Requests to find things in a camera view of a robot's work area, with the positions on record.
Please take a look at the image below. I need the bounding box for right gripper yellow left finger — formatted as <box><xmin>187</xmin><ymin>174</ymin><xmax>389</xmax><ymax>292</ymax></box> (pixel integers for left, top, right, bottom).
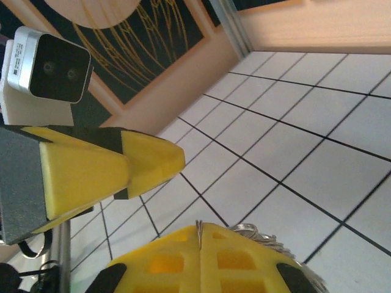
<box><xmin>78</xmin><ymin>225</ymin><xmax>202</xmax><ymax>293</ymax></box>

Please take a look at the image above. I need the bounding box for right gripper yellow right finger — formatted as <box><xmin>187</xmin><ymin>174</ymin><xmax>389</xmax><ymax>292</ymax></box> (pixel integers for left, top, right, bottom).
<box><xmin>200</xmin><ymin>222</ymin><xmax>320</xmax><ymax>293</ymax></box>

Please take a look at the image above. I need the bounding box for small silver keyring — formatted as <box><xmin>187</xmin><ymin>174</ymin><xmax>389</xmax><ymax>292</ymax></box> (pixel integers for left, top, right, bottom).
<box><xmin>229</xmin><ymin>222</ymin><xmax>261</xmax><ymax>241</ymax></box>

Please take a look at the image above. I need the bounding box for grey metal rod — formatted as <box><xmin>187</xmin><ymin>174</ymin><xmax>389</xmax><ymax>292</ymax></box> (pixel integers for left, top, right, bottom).
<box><xmin>57</xmin><ymin>219</ymin><xmax>71</xmax><ymax>293</ymax></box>

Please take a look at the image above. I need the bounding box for dark poster with gold grass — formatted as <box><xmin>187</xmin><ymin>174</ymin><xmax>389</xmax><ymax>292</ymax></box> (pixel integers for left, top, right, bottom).
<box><xmin>30</xmin><ymin>0</ymin><xmax>206</xmax><ymax>107</ymax></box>

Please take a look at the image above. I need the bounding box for black cable bundle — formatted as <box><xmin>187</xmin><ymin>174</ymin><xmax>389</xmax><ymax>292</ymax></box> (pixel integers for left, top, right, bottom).
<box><xmin>17</xmin><ymin>230</ymin><xmax>51</xmax><ymax>259</ymax></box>

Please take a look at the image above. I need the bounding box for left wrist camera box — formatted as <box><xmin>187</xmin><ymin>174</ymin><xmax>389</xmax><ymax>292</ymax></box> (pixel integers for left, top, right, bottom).
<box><xmin>6</xmin><ymin>26</ymin><xmax>93</xmax><ymax>105</ymax></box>

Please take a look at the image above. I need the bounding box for aluminium frame post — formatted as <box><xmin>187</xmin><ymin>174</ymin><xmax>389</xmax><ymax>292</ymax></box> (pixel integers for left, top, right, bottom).
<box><xmin>210</xmin><ymin>0</ymin><xmax>255</xmax><ymax>59</ymax></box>

